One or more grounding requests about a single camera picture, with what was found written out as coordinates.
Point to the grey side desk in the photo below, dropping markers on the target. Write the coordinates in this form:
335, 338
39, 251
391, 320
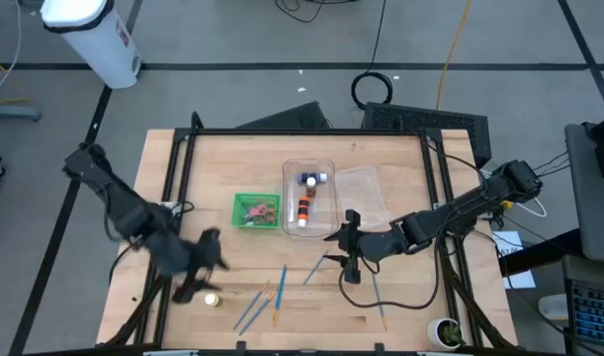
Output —
590, 207

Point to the dark brown paint bottle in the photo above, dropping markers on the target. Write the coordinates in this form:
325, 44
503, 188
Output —
311, 190

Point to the yellow paint bottle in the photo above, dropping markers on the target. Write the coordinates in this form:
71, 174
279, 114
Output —
213, 300

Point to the white paper sheet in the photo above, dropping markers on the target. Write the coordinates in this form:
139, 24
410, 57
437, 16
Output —
516, 277

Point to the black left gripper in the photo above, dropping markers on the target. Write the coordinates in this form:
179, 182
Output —
183, 252

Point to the purple paint bottle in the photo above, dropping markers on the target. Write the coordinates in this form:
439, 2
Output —
306, 178

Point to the black floor panel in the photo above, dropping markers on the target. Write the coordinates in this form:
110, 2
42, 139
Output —
291, 118

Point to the white potted succulent plant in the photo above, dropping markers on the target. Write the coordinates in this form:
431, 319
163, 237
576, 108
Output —
445, 333

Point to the green plastic basket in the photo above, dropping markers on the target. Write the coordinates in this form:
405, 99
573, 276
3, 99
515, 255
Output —
239, 200

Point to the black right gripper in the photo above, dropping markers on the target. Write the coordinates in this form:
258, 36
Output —
371, 247

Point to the white trash can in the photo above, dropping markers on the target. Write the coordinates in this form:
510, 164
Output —
99, 44

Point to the black perforated computer case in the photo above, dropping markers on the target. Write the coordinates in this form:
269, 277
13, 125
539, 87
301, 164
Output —
425, 128

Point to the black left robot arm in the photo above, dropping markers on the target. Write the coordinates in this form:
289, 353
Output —
123, 207

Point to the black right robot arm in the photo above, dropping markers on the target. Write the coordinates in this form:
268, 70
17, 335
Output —
459, 212

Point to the blue paintbrush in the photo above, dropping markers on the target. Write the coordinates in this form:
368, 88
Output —
280, 294
257, 314
378, 304
316, 267
249, 309

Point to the clear plastic bin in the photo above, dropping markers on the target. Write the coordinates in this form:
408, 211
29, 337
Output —
326, 217

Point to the black table frame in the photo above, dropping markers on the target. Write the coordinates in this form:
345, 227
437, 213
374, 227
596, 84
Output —
183, 163

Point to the black keyboard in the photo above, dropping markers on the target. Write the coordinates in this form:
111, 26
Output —
595, 309

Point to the orange paint bottle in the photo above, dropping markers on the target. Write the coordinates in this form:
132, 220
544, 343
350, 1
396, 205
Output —
304, 210

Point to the frosted plastic bin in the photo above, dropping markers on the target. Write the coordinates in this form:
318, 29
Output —
363, 198

